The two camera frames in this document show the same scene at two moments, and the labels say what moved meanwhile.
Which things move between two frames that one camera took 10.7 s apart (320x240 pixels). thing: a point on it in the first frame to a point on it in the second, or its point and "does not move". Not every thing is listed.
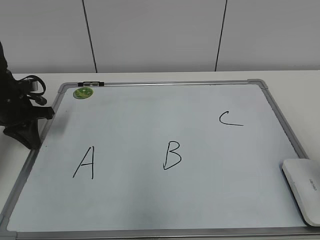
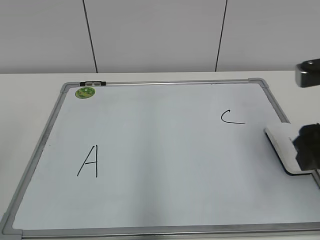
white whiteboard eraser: x=303 y=175 to x=281 y=136
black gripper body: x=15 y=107 to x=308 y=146
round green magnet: x=82 y=93 does not move
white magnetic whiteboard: x=190 y=160 does not move
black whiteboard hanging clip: x=87 y=84 does not move
